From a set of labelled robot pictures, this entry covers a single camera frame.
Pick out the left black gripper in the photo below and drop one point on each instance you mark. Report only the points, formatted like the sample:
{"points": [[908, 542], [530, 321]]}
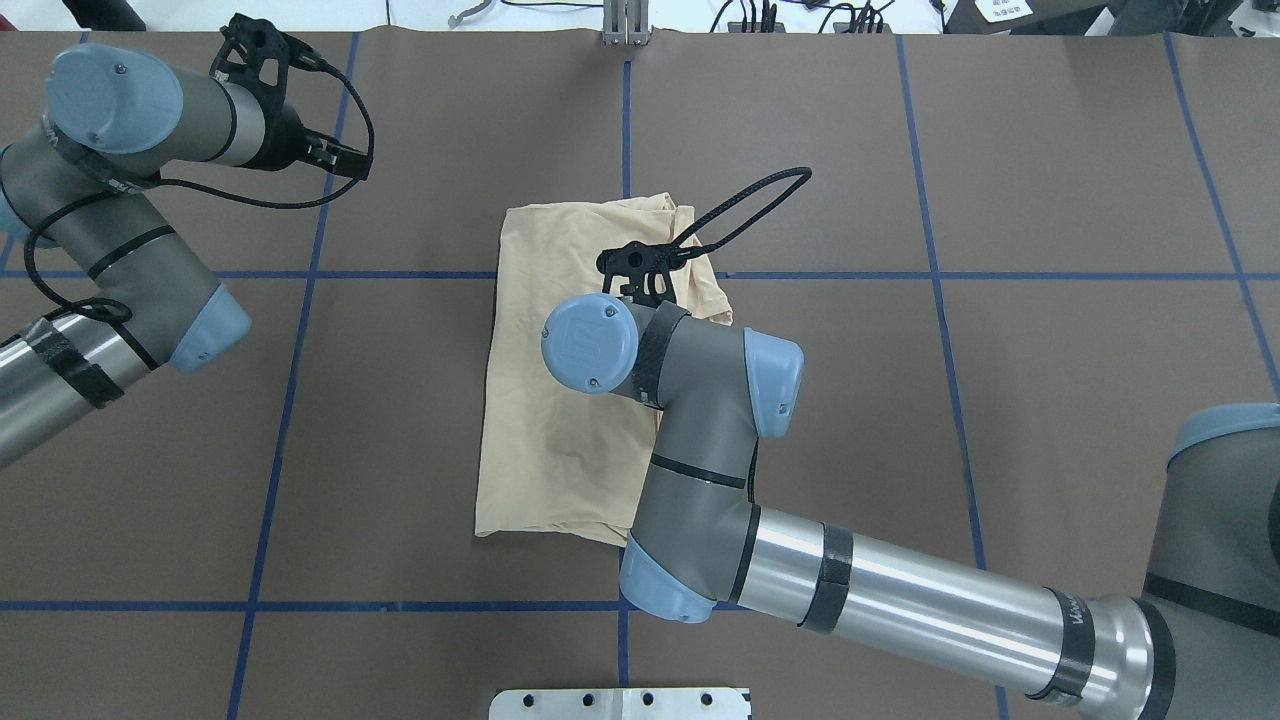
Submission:
{"points": [[283, 134]]}

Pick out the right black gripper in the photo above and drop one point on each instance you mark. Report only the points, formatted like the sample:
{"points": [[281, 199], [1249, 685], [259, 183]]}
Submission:
{"points": [[650, 291]]}

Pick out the beige long sleeve graphic shirt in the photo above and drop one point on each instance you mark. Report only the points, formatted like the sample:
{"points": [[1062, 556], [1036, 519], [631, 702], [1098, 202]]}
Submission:
{"points": [[553, 460]]}

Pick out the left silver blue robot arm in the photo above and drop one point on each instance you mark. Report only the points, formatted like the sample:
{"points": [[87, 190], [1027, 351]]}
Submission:
{"points": [[128, 294]]}

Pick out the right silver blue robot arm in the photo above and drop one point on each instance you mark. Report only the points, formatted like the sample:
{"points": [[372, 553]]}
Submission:
{"points": [[1063, 486]]}

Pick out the upper orange black usb hub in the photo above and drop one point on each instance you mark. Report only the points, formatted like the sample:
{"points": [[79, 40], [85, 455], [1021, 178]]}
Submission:
{"points": [[756, 18]]}

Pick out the orange black usb hub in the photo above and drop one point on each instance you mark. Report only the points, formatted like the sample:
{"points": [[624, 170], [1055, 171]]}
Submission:
{"points": [[866, 18], [756, 18]]}

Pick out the lower orange black usb hub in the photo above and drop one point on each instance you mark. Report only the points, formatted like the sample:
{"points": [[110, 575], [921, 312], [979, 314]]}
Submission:
{"points": [[866, 18]]}

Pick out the black labelled box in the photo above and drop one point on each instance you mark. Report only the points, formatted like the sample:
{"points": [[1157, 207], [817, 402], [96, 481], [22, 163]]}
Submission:
{"points": [[1072, 18]]}

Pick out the aluminium frame post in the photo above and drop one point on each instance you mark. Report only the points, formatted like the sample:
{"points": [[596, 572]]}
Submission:
{"points": [[626, 23]]}

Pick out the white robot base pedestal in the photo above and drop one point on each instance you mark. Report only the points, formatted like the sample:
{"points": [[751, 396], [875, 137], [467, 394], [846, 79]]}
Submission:
{"points": [[623, 703]]}

